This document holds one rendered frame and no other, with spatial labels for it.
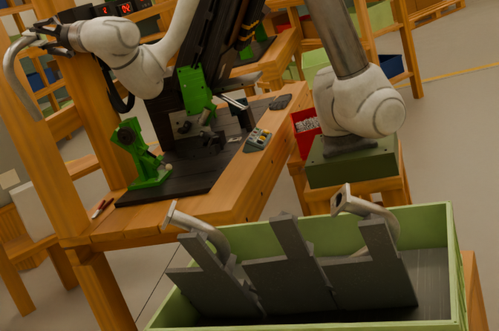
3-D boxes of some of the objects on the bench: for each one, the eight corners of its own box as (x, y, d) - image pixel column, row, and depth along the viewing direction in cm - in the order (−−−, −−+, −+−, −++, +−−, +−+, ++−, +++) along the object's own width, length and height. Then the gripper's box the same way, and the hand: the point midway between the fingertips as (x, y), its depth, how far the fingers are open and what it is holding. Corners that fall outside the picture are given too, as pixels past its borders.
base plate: (277, 99, 288) (275, 95, 287) (213, 192, 190) (211, 187, 189) (208, 114, 302) (206, 110, 301) (115, 208, 204) (113, 203, 204)
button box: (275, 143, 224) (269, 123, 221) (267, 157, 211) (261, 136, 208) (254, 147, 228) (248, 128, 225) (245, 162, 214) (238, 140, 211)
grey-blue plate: (255, 124, 247) (246, 96, 243) (254, 125, 245) (245, 97, 241) (236, 128, 250) (227, 100, 246) (235, 130, 249) (226, 102, 244)
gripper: (99, 55, 158) (48, 55, 171) (76, 4, 150) (24, 8, 163) (82, 67, 154) (30, 66, 166) (57, 16, 145) (5, 19, 158)
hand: (34, 37), depth 163 cm, fingers closed on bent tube, 3 cm apart
